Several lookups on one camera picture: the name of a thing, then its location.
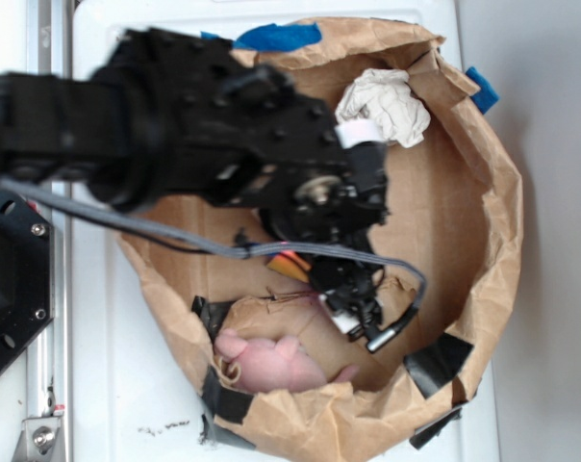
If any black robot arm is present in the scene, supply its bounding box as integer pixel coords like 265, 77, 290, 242
0, 29, 388, 244

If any yellow green sponge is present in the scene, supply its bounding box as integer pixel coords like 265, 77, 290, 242
266, 251, 312, 283

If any pink plush toy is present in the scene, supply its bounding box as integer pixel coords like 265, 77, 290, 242
215, 328, 360, 392

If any blue tape piece right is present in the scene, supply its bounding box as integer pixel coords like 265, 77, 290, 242
466, 66, 500, 115

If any grey cable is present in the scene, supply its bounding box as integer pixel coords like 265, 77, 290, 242
0, 175, 427, 328

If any aluminium frame rail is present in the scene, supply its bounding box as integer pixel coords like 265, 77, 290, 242
15, 1, 77, 461

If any crumpled white paper ball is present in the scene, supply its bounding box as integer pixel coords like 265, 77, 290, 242
335, 68, 431, 148

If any blue tape strip top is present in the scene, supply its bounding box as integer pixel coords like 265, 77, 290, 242
200, 22, 323, 53

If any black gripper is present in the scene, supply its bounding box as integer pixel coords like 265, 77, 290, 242
259, 141, 389, 250

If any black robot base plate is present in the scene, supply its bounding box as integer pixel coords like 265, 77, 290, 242
0, 190, 52, 376

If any metal corner bracket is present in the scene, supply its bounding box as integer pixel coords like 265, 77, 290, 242
12, 417, 66, 462

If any brown paper bag bin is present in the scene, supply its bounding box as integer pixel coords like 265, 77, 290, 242
118, 17, 523, 461

